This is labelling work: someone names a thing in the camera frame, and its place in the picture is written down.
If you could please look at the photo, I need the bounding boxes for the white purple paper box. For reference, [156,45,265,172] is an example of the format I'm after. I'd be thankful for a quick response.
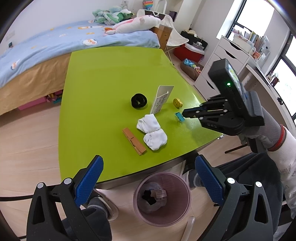
[150,85,174,114]

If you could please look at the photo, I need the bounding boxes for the black scrunchie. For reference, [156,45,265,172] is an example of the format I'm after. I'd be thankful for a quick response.
[131,93,147,108]

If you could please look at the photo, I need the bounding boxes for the right forearm white sleeve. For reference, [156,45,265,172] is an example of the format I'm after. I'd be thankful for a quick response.
[267,125,296,219]

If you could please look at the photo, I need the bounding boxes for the pink trash bin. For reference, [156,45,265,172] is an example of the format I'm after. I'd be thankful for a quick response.
[133,172,191,227]

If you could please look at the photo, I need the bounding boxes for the right gloved hand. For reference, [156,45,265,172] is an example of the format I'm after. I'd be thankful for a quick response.
[238,108,287,152]

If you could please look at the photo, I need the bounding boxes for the blue binder clip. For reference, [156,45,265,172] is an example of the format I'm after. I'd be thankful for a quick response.
[175,112,185,122]

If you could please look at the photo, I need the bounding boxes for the yellow tape measure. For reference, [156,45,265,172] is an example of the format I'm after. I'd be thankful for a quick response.
[173,98,183,109]

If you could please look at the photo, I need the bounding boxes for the white sock bundle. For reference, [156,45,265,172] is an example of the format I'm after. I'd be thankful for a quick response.
[137,114,168,151]

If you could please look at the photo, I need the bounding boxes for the wooden clothespin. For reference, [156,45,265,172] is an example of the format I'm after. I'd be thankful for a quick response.
[122,128,146,155]

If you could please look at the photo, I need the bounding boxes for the red storage box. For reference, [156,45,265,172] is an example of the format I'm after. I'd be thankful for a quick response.
[173,44,205,63]

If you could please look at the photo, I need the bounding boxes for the white drawer cabinet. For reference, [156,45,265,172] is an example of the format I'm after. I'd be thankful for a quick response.
[194,37,250,100]

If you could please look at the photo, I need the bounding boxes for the green table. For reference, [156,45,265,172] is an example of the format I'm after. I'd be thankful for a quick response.
[58,47,219,182]

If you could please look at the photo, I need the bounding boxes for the white folding chair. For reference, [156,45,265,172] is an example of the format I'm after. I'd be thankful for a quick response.
[160,14,189,61]

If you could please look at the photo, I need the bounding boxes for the pink box under bed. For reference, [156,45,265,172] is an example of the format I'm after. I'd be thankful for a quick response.
[18,96,47,110]

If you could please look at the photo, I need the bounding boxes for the white plush toy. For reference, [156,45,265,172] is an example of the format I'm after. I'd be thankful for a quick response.
[105,15,161,35]

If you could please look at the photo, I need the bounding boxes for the bed with blue sheet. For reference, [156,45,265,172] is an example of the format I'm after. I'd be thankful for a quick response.
[1,21,160,114]

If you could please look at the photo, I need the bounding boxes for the green plush toy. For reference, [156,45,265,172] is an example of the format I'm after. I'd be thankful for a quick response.
[92,6,133,26]

